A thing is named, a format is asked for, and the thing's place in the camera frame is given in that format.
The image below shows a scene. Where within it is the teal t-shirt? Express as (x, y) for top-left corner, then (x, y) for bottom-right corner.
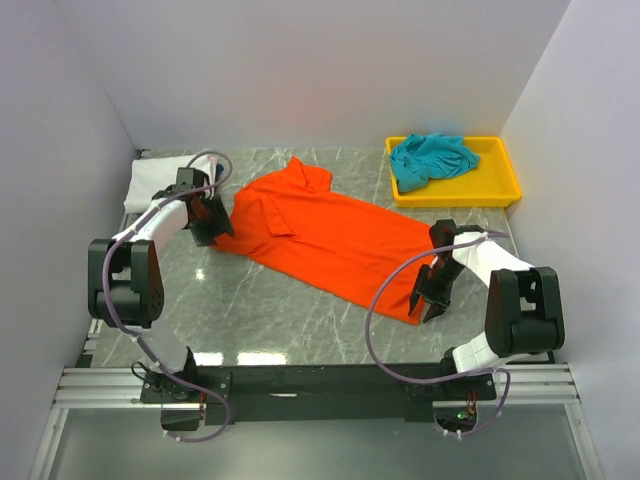
(390, 133), (480, 194)

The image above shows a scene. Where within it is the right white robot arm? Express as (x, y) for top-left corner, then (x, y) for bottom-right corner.
(409, 219), (565, 399)

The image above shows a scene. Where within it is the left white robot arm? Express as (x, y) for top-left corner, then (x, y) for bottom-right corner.
(88, 167), (234, 402)

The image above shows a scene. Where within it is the orange t-shirt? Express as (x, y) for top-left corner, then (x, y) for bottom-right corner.
(215, 158), (432, 325)

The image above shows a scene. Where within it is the black base beam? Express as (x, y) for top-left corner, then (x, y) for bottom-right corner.
(140, 364), (497, 431)

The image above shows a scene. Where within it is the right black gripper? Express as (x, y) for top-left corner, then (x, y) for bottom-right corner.
(409, 259), (465, 322)

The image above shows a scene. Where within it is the folded white t-shirt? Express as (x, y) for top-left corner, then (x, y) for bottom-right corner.
(124, 155), (219, 214)

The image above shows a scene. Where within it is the yellow plastic tray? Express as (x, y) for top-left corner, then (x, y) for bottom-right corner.
(386, 134), (522, 208)

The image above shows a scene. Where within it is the aluminium frame rail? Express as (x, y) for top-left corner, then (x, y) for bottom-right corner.
(52, 364), (581, 409)

